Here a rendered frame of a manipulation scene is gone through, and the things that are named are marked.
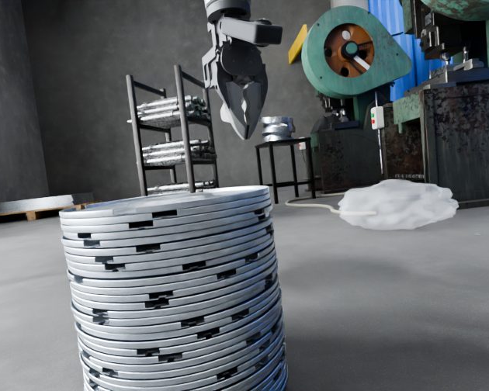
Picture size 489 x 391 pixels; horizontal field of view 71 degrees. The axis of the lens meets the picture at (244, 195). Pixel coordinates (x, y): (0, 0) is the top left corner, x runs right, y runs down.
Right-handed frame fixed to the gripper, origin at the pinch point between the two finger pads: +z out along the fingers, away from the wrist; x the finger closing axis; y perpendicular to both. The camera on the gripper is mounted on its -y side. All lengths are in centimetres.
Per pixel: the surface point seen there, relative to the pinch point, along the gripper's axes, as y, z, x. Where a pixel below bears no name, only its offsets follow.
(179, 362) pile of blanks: -13.4, 26.4, 18.3
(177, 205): -13.9, 9.4, 16.6
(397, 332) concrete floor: -8.9, 36.6, -20.1
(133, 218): -12.2, 10.2, 21.0
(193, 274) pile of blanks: -14.1, 16.9, 15.8
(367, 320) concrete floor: -2.7, 36.6, -19.8
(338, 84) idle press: 202, -66, -209
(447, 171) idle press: 63, 17, -147
